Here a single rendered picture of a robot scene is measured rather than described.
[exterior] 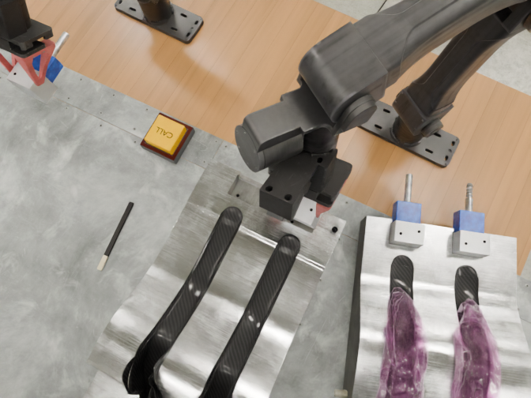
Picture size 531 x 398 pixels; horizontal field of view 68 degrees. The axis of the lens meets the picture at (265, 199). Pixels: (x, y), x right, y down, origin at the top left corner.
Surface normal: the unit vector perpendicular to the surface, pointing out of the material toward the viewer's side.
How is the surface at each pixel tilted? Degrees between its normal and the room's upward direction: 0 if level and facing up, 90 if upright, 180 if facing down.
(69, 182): 0
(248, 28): 0
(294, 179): 22
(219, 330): 27
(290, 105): 13
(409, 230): 0
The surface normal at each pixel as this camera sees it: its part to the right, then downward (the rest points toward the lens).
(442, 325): 0.06, -0.68
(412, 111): -0.87, 0.43
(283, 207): -0.48, 0.70
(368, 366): -0.06, -0.06
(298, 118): 0.18, -0.36
